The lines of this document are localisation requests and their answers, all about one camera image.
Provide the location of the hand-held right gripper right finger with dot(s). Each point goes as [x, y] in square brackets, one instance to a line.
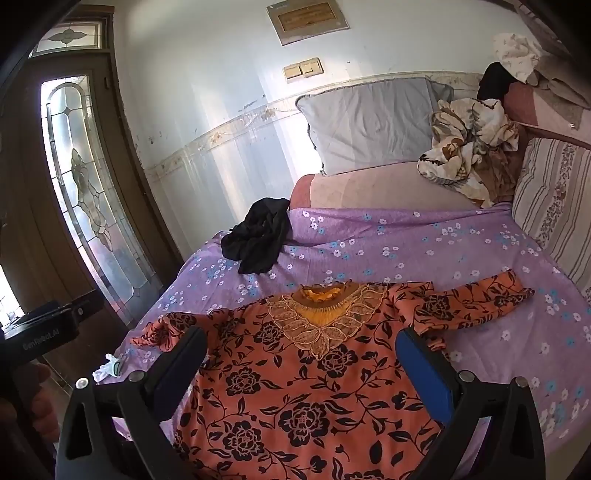
[425, 374]

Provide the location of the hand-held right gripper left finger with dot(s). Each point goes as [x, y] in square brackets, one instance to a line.
[178, 371]

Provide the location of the orange black floral blouse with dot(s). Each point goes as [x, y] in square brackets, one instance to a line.
[300, 392]

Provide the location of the person's left hand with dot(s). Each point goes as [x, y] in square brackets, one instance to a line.
[44, 401]

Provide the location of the small white cloth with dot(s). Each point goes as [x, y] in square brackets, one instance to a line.
[106, 367]

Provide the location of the purple floral bedsheet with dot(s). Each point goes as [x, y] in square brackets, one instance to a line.
[415, 249]

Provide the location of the wooden stained glass door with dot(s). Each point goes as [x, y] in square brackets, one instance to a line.
[27, 207]

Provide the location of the black crumpled cloth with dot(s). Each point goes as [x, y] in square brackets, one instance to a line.
[258, 235]

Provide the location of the pink mattress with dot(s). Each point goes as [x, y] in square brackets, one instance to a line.
[378, 189]

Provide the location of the striped floral pillow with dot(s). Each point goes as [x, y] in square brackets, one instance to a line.
[554, 203]

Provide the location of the cream brown floral cloth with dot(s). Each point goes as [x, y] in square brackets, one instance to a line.
[466, 138]

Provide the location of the grey pillow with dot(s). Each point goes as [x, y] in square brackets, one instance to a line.
[369, 124]

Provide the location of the pink cushion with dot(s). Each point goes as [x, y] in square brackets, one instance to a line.
[545, 115]

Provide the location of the stained glass transom window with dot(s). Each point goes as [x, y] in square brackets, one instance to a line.
[69, 36]

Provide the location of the black garment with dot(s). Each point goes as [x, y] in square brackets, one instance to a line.
[496, 81]

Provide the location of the beige cloth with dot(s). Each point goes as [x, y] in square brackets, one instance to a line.
[561, 87]

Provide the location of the white floral cloth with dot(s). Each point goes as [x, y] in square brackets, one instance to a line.
[517, 55]

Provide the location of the framed wall plaque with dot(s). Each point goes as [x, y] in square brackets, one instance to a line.
[307, 21]

